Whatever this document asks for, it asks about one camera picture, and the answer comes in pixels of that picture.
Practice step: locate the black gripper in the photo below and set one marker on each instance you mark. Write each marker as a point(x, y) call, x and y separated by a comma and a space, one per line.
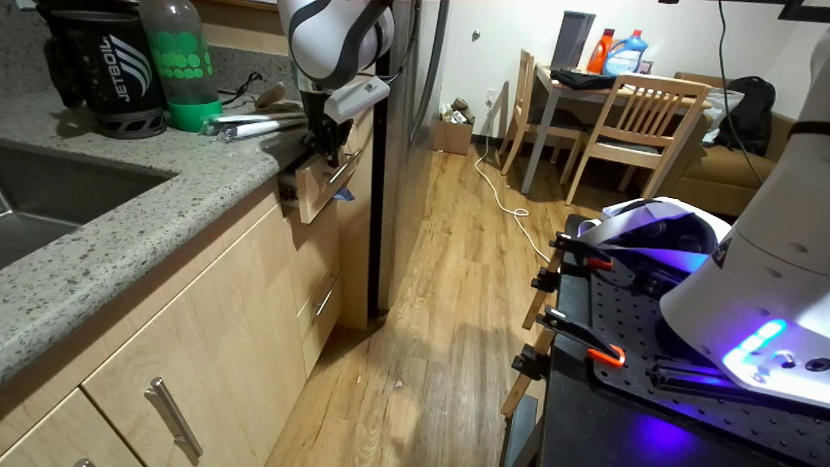
point(320, 126)

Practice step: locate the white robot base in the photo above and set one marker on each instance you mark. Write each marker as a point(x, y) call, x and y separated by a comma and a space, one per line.
point(767, 260)

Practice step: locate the short wooden drawer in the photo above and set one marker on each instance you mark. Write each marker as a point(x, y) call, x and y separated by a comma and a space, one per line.
point(321, 321)

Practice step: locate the small blue packet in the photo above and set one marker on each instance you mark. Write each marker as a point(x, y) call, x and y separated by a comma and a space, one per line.
point(342, 196)

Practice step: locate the stainless steel refrigerator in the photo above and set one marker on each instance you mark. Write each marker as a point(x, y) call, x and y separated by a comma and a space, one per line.
point(391, 172)

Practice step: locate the silver utensil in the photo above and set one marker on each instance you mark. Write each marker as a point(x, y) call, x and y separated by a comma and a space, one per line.
point(249, 128)

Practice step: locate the cardboard box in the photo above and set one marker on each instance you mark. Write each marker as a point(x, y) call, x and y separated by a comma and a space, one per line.
point(452, 135)

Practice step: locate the green soda bottle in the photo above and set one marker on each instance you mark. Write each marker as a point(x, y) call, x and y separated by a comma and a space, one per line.
point(181, 60)

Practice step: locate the wooden cabinet door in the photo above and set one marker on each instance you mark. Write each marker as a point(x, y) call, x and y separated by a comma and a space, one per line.
point(233, 339)
point(61, 441)

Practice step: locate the plain wooden chair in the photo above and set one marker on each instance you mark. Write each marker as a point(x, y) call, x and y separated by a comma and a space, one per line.
point(524, 94)

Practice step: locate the black camping stove cup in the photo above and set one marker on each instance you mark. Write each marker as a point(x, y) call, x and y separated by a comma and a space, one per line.
point(105, 68)

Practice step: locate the wooden dining table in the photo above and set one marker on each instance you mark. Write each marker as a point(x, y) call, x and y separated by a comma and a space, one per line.
point(560, 94)

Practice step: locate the black clamp with orange tip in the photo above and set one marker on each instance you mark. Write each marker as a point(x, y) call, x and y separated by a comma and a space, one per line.
point(596, 351)
point(572, 249)

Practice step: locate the dark laptop screen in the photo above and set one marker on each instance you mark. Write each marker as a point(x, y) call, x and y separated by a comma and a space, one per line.
point(572, 41)

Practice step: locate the steel kitchen sink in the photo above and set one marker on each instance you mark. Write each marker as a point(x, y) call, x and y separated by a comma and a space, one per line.
point(53, 199)

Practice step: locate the orange detergent bottle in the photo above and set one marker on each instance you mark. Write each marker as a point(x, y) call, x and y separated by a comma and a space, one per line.
point(600, 52)

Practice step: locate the blue water jug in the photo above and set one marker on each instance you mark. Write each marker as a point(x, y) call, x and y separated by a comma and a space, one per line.
point(629, 55)

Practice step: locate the wooden slat back chair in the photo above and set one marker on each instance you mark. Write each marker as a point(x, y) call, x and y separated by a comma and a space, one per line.
point(643, 113)

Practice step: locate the white VR headset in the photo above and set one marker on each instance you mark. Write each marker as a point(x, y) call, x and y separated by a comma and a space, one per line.
point(656, 235)

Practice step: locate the tan sofa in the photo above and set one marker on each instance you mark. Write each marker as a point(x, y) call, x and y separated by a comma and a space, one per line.
point(727, 178)

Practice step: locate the black bag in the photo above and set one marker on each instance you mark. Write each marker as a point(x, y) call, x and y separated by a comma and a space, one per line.
point(747, 113)

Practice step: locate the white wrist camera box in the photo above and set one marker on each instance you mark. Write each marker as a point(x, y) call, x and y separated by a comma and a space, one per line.
point(356, 96)

